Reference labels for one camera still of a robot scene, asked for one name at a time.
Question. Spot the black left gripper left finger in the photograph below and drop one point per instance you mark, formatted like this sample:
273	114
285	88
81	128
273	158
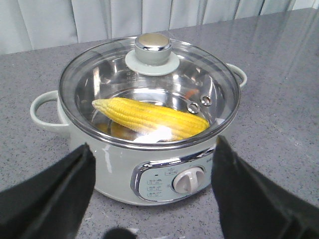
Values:
50	205

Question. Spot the yellow corn cob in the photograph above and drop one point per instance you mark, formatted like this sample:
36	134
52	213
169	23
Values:
147	118

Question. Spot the white curtain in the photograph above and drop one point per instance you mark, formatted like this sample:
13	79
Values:
37	24

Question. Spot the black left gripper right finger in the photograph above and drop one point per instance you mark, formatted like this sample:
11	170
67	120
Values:
251	206

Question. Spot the pale green electric pot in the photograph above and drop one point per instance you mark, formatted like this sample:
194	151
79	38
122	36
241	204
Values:
143	168

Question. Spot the glass pot lid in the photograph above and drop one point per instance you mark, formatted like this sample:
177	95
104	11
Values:
154	69

